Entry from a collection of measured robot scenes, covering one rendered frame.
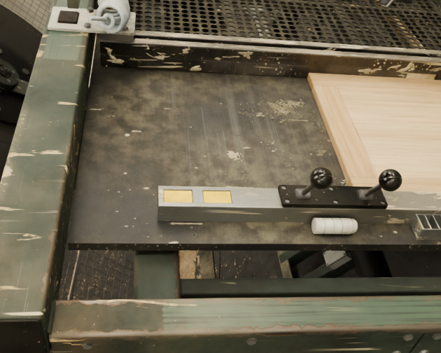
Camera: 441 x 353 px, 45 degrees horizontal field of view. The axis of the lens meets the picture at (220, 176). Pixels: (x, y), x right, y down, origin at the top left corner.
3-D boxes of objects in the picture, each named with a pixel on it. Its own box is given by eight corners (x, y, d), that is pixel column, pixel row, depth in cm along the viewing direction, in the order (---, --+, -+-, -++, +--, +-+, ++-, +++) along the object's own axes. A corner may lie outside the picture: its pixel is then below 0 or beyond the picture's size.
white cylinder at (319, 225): (313, 237, 95) (355, 237, 97) (317, 226, 93) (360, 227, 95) (309, 225, 98) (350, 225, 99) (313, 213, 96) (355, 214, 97)
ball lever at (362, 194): (372, 206, 99) (407, 188, 86) (353, 206, 98) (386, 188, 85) (370, 187, 100) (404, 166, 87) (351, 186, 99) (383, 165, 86)
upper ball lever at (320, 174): (311, 206, 97) (337, 186, 84) (290, 205, 96) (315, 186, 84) (309, 185, 98) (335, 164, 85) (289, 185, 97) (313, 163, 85)
